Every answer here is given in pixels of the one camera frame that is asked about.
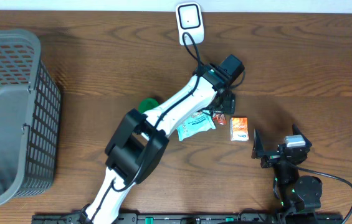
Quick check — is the grey plastic shopping basket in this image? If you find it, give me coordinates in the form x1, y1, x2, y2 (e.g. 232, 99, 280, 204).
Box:
0, 29, 62, 206

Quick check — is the green lid white jar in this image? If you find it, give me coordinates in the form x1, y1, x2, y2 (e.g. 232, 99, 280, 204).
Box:
138, 98, 159, 113

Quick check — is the red Top chocolate bar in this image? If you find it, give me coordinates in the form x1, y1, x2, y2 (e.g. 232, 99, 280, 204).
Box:
212, 113, 227, 125

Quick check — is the black mounting rail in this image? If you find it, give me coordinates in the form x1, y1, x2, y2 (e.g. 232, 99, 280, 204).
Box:
31, 212, 345, 224

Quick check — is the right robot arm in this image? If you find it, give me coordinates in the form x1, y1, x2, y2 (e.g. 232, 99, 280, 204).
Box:
251, 125, 322, 223

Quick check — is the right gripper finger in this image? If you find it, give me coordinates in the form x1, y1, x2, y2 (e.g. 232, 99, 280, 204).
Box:
292, 123, 312, 147
251, 129, 265, 159

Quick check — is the orange snack packet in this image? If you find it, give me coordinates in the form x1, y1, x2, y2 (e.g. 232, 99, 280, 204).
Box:
230, 117, 249, 142

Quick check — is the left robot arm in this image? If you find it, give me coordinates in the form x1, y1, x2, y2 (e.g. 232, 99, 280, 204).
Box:
80, 55, 245, 223

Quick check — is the teal wet wipes pack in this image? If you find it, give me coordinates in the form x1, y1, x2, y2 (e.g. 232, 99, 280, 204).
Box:
176, 110, 216, 141

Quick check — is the white barcode scanner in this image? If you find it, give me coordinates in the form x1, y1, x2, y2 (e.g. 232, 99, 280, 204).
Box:
176, 2, 204, 45

